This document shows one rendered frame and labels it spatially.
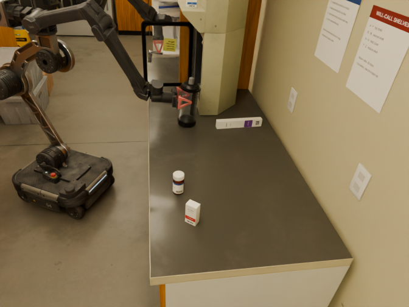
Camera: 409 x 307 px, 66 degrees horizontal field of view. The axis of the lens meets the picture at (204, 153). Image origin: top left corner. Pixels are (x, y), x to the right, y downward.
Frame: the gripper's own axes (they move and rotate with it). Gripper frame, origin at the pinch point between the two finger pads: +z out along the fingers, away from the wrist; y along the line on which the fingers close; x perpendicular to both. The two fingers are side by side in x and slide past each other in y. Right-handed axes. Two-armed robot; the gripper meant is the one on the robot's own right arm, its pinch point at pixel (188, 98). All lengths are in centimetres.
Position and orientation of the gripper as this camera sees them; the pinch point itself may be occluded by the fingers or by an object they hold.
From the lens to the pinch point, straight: 170.6
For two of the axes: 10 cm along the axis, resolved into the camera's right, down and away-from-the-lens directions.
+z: 9.8, 0.2, 2.1
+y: -1.6, -5.9, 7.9
